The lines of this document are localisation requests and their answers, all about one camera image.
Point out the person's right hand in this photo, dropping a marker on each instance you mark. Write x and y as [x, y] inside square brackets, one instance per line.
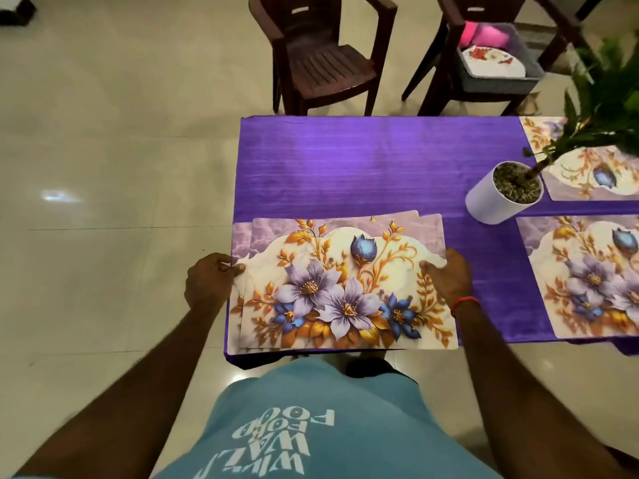
[451, 279]

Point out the person's left hand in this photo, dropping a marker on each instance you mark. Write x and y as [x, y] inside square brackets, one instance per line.
[212, 286]

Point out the grey plastic tray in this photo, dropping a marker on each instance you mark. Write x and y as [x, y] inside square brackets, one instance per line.
[499, 86]

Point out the white floral plate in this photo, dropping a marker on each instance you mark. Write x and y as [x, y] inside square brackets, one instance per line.
[494, 63]

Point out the person's right forearm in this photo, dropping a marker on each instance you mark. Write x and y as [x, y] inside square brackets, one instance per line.
[539, 404]

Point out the person's left forearm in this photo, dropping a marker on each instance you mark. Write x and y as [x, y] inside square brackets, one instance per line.
[120, 404]

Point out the purple tablecloth table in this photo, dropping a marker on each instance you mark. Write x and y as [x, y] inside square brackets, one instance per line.
[349, 164]

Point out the person's teal t-shirt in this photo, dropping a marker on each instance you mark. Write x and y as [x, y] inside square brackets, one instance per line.
[329, 424]

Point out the red wrist thread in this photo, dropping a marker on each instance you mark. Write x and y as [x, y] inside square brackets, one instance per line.
[465, 303]

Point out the green plant in white pot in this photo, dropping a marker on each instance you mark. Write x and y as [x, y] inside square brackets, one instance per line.
[499, 199]

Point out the brown plastic chair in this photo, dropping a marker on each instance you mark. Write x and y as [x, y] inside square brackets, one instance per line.
[319, 64]
[454, 10]

